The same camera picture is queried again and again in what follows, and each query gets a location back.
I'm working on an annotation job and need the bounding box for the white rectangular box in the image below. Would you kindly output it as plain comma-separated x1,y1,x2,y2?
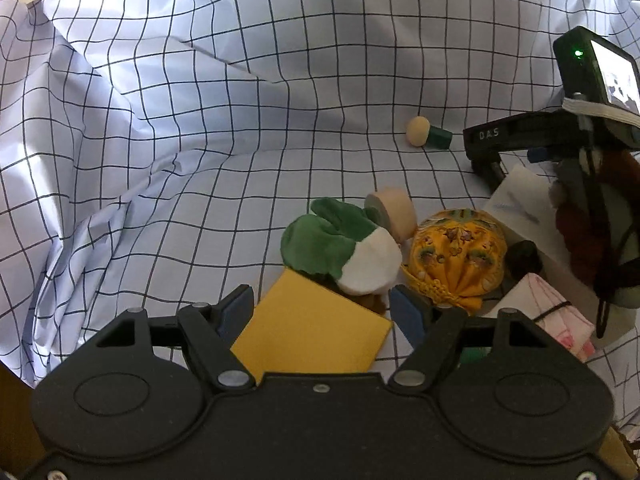
481,164,640,348

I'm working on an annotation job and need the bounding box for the yellow square pad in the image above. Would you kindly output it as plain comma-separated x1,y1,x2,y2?
229,268,393,382

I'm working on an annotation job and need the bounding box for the beige and green mushroom toy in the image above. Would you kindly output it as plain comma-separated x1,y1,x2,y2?
406,116,453,151

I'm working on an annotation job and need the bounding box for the beige wooden cylinder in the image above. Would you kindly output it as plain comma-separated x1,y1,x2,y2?
364,187,418,242

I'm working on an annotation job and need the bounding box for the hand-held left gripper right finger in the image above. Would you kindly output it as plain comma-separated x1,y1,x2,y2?
389,284,549,390

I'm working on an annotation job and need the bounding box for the yellow patterned drawstring pouch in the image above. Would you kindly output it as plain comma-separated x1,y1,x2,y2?
400,209,509,317

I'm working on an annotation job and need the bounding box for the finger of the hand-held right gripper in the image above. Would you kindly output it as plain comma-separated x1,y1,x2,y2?
462,109,587,189

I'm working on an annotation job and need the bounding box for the checkered white bed sheet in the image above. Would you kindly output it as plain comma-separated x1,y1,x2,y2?
0,0,640,441

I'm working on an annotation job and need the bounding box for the brown cardboard piece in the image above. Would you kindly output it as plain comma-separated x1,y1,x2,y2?
600,425,640,480

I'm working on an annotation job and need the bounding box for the small black bottle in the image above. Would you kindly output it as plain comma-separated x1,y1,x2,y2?
505,240,543,281

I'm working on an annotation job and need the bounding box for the small green toy piece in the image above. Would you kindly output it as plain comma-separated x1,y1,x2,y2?
459,347,490,367

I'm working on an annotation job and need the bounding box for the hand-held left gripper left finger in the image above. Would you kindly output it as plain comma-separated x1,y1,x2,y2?
95,284,257,392

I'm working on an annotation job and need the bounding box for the brown plush toy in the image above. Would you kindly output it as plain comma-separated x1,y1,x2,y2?
547,149,640,307

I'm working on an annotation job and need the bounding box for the green and white plush toy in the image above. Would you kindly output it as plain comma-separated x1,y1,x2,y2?
281,197,402,296

